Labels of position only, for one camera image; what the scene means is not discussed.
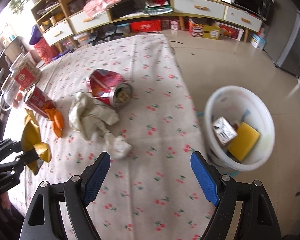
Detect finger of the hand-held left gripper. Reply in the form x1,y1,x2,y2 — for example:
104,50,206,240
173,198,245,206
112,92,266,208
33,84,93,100
0,138,24,164
0,149,42,180

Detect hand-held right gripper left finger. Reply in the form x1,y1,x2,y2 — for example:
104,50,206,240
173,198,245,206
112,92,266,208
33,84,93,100
19,151,111,240

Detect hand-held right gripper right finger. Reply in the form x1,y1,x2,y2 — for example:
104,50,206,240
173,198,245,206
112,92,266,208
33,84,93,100
191,151,282,240

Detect yellow wrapper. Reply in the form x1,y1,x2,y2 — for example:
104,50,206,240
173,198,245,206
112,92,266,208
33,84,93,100
21,114,52,175

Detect light blue drink carton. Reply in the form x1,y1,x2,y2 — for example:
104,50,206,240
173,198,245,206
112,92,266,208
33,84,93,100
212,117,238,150

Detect yellow sponge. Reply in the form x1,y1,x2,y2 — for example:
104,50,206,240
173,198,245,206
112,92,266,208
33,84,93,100
227,122,261,162

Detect white plastic bucket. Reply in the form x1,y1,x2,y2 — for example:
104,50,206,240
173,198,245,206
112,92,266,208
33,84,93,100
204,86,275,172

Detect crumpled white tissue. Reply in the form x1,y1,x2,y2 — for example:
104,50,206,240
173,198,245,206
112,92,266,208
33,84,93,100
104,127,132,160

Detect orange peel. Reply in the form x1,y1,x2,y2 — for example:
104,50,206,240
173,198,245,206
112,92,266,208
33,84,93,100
45,108,65,137

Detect glass pitcher with wooden lid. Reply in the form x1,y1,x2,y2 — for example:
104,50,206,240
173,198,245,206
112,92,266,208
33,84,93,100
0,77,25,110

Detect red drink can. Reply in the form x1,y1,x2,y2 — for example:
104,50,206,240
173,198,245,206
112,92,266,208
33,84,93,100
23,84,57,119

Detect crumpled beige paper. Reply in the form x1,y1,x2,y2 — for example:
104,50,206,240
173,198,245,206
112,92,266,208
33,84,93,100
68,91,120,140

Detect cherry print tablecloth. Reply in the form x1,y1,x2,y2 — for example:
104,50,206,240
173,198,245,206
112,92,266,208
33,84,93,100
2,34,215,240

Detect glass jar with red label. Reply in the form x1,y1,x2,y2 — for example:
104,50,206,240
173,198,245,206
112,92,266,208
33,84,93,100
9,51,42,90

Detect crushed red can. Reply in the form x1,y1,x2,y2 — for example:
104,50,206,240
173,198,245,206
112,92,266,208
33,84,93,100
86,69,133,109

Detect red bag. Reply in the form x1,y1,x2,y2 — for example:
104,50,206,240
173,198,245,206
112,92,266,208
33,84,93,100
34,38,59,64

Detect wooden shelf unit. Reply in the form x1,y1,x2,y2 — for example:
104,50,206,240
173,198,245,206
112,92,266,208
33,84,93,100
30,0,78,48

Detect black dumbbells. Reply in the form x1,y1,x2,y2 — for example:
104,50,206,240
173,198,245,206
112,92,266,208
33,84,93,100
86,26,118,47

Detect blue and white box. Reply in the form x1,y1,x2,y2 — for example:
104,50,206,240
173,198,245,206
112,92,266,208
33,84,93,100
249,32,267,50

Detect red gift box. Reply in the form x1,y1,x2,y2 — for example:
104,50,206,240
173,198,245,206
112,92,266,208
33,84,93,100
219,22,244,42

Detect colourful cardboard box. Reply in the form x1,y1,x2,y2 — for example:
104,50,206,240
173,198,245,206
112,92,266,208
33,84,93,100
188,17,222,40

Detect grey refrigerator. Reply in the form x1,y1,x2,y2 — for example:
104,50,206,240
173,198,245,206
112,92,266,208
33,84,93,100
272,12,300,78

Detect red flat box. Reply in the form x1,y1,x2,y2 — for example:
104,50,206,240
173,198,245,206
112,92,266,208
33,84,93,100
129,20,162,32

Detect wooden tv cabinet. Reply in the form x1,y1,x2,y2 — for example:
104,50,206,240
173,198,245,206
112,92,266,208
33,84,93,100
67,0,269,43

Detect pink cloth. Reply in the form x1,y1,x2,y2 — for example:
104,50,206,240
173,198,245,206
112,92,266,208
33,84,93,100
84,0,184,18

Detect green cloth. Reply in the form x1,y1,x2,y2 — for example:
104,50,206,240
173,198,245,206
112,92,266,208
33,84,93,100
145,1,172,14

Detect black microwave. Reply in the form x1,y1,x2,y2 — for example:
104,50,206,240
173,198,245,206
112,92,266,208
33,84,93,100
234,0,272,20

